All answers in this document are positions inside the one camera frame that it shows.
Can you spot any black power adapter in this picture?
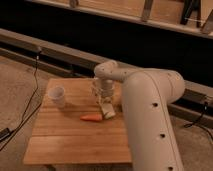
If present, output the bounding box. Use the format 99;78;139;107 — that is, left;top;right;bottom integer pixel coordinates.
0;128;12;143

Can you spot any white sponge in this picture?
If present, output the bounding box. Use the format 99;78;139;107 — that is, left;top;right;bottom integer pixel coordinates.
101;103;116;119

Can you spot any white plastic cup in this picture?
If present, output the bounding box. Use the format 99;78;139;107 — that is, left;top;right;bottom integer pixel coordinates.
48;86;66;108

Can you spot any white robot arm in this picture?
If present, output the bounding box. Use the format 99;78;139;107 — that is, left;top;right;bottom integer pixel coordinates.
94;60;185;171

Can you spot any orange carrot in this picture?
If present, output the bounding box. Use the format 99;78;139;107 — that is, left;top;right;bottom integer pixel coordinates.
80;114;103;122

